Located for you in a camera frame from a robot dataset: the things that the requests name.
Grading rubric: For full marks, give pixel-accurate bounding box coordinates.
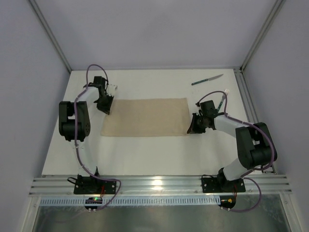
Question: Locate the beige cloth napkin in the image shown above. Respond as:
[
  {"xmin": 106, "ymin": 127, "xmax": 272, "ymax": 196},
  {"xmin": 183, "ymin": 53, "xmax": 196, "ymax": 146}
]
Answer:
[{"xmin": 101, "ymin": 98, "xmax": 190, "ymax": 137}]

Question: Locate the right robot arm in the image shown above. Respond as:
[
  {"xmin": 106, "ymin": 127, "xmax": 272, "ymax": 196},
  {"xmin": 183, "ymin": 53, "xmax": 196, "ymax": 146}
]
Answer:
[{"xmin": 187, "ymin": 101, "xmax": 278, "ymax": 193}]

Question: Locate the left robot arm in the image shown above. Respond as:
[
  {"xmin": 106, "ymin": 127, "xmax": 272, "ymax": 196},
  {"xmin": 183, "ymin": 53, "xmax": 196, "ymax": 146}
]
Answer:
[{"xmin": 58, "ymin": 76, "xmax": 117, "ymax": 180}]

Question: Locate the right black controller board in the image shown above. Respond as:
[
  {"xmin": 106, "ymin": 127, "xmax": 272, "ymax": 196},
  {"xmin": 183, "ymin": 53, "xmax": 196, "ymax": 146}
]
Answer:
[{"xmin": 219, "ymin": 195, "xmax": 236, "ymax": 210}]

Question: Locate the black controller board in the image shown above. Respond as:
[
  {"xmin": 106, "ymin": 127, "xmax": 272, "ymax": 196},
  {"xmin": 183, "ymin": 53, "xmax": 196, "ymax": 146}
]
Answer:
[
  {"xmin": 219, "ymin": 195, "xmax": 236, "ymax": 210},
  {"xmin": 84, "ymin": 197, "xmax": 103, "ymax": 212}
]

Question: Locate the left black controller board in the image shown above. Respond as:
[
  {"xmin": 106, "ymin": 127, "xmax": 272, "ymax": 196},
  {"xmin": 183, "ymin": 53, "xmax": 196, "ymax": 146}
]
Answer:
[{"xmin": 84, "ymin": 197, "xmax": 103, "ymax": 212}]

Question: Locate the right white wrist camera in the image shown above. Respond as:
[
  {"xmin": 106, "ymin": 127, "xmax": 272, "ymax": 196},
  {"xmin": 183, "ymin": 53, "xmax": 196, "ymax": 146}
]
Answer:
[{"xmin": 196, "ymin": 102, "xmax": 203, "ymax": 116}]

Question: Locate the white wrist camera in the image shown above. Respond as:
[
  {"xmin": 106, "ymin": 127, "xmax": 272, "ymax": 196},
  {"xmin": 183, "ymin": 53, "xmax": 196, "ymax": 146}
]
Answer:
[
  {"xmin": 106, "ymin": 85, "xmax": 118, "ymax": 97},
  {"xmin": 196, "ymin": 102, "xmax": 203, "ymax": 116}
]

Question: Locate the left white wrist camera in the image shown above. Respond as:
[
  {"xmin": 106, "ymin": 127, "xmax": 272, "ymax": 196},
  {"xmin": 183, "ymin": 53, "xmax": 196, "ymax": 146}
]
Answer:
[{"xmin": 106, "ymin": 85, "xmax": 118, "ymax": 97}]

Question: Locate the green handled fork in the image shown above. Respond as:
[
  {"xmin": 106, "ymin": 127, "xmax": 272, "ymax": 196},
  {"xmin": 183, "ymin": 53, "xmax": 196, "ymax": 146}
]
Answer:
[{"xmin": 217, "ymin": 89, "xmax": 229, "ymax": 112}]

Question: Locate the green handled knife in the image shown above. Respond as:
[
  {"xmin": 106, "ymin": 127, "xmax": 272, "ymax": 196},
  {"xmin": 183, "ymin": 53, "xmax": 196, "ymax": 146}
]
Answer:
[{"xmin": 191, "ymin": 74, "xmax": 224, "ymax": 86}]

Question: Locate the right side aluminium rail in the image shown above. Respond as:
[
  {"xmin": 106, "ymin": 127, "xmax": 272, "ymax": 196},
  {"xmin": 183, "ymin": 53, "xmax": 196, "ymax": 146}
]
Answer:
[{"xmin": 233, "ymin": 67, "xmax": 276, "ymax": 174}]

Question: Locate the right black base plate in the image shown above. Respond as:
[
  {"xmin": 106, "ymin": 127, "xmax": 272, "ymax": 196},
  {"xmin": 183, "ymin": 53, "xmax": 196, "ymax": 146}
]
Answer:
[{"xmin": 201, "ymin": 175, "xmax": 246, "ymax": 193}]

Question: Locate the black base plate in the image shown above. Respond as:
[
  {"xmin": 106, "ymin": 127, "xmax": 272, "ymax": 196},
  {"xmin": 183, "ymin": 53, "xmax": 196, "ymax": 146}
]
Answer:
[
  {"xmin": 67, "ymin": 175, "xmax": 116, "ymax": 195},
  {"xmin": 201, "ymin": 175, "xmax": 246, "ymax": 193}
]

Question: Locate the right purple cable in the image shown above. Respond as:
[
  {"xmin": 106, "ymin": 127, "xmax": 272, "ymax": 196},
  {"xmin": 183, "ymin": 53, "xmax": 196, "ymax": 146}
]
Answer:
[{"xmin": 196, "ymin": 90, "xmax": 276, "ymax": 212}]

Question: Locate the slotted grey cable duct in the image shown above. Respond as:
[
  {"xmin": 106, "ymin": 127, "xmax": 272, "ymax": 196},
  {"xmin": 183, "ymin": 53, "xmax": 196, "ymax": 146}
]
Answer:
[{"xmin": 39, "ymin": 195, "xmax": 220, "ymax": 207}]

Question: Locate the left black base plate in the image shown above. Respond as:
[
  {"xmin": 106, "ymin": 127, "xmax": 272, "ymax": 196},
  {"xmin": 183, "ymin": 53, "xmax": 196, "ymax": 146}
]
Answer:
[{"xmin": 67, "ymin": 175, "xmax": 116, "ymax": 195}]

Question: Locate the aluminium mounting rail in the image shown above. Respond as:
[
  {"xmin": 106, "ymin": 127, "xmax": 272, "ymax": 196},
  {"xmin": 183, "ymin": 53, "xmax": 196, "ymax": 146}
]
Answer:
[{"xmin": 29, "ymin": 174, "xmax": 292, "ymax": 197}]

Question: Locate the left aluminium frame post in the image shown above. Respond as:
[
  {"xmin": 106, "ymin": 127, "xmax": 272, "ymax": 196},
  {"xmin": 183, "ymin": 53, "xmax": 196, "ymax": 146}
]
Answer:
[{"xmin": 27, "ymin": 0, "xmax": 73, "ymax": 73}]

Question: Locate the aluminium frame post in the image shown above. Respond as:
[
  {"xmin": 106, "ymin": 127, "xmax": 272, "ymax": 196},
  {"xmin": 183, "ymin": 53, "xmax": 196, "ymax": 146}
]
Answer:
[
  {"xmin": 27, "ymin": 0, "xmax": 73, "ymax": 73},
  {"xmin": 240, "ymin": 0, "xmax": 286, "ymax": 72}
]

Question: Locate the right aluminium frame post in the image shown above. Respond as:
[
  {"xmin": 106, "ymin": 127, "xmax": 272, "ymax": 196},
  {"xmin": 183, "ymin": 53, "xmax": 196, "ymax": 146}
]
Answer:
[{"xmin": 240, "ymin": 0, "xmax": 286, "ymax": 72}]

